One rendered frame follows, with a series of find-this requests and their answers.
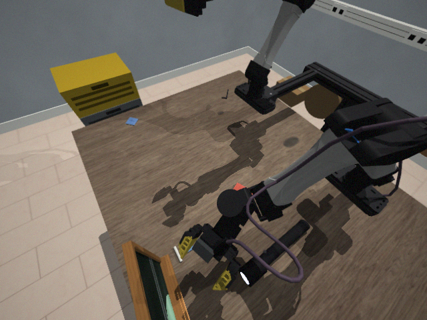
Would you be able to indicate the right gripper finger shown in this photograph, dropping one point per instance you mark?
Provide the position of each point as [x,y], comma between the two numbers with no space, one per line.
[176,4]

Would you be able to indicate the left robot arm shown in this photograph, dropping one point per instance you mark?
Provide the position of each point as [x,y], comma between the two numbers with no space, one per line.
[375,158]

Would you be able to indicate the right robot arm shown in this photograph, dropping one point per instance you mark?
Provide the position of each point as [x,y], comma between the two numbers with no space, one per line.
[259,68]

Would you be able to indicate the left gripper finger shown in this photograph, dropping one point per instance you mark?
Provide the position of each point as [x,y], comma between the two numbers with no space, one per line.
[223,280]
[186,246]

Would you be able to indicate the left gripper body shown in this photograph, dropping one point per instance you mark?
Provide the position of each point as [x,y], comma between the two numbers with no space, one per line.
[226,229]

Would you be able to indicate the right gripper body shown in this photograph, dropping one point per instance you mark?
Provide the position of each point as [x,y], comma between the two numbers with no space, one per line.
[194,7]

